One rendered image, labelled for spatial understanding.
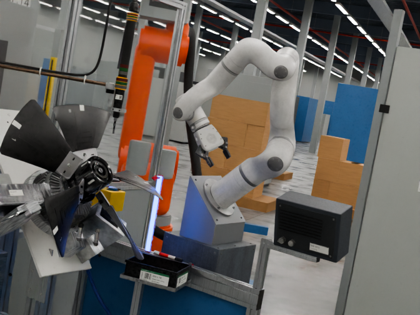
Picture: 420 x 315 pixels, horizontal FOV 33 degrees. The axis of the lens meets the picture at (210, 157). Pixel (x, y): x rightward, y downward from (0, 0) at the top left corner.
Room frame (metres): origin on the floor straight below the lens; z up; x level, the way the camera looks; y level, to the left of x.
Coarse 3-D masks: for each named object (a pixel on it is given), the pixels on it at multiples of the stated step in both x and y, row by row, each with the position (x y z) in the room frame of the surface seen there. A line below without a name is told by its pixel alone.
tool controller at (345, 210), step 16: (288, 192) 2.62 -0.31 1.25; (288, 208) 2.54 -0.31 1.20; (304, 208) 2.51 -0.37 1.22; (320, 208) 2.48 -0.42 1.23; (336, 208) 2.49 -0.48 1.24; (288, 224) 2.55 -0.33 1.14; (304, 224) 2.52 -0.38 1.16; (320, 224) 2.48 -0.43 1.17; (336, 224) 2.45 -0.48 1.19; (288, 240) 2.56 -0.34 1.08; (304, 240) 2.53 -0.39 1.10; (320, 240) 2.49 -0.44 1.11; (336, 240) 2.46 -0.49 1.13; (320, 256) 2.50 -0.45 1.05; (336, 256) 2.47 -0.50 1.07
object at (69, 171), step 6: (66, 156) 2.48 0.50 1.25; (72, 156) 2.50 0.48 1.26; (78, 156) 2.51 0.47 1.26; (66, 162) 2.49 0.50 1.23; (72, 162) 2.50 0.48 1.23; (78, 162) 2.51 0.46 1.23; (60, 168) 2.48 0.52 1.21; (66, 168) 2.49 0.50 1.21; (72, 168) 2.50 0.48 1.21; (60, 174) 2.48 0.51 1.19; (66, 174) 2.49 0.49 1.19
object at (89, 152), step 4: (92, 148) 2.62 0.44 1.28; (76, 152) 2.60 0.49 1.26; (80, 152) 2.60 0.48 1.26; (84, 152) 2.60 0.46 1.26; (88, 152) 2.60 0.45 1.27; (92, 152) 2.60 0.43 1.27; (96, 152) 2.60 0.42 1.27; (80, 156) 2.59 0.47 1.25; (88, 156) 2.59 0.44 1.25; (84, 160) 2.58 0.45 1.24
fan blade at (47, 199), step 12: (60, 192) 2.28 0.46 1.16; (72, 192) 2.36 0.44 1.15; (48, 204) 2.21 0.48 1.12; (60, 204) 2.27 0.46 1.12; (72, 204) 2.36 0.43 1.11; (48, 216) 2.21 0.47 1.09; (60, 216) 2.27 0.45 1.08; (72, 216) 2.39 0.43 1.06; (60, 228) 2.27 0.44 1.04; (60, 252) 2.26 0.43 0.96
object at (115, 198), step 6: (102, 192) 3.03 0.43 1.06; (108, 192) 3.01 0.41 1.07; (114, 192) 3.02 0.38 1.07; (120, 192) 3.05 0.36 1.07; (96, 198) 3.04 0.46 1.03; (108, 198) 3.01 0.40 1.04; (114, 198) 3.02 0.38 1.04; (120, 198) 3.06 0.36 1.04; (114, 204) 3.03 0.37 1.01; (120, 204) 3.06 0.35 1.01; (120, 210) 3.07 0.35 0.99
